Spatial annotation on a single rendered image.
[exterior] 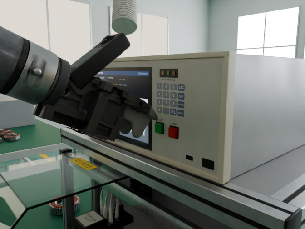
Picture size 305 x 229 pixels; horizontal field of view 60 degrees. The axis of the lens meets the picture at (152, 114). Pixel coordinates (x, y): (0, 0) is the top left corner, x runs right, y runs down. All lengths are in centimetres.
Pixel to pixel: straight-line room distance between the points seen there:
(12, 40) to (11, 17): 493
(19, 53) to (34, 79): 3
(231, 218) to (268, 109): 22
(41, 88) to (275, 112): 42
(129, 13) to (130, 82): 119
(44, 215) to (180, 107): 81
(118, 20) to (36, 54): 140
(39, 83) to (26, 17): 500
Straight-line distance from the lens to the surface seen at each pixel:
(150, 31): 673
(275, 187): 46
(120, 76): 60
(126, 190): 59
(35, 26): 536
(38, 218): 113
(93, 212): 76
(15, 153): 203
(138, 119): 45
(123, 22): 175
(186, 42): 762
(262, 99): 51
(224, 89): 41
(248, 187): 45
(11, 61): 34
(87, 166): 66
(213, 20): 834
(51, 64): 36
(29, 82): 35
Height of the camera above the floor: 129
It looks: 9 degrees down
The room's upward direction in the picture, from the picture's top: straight up
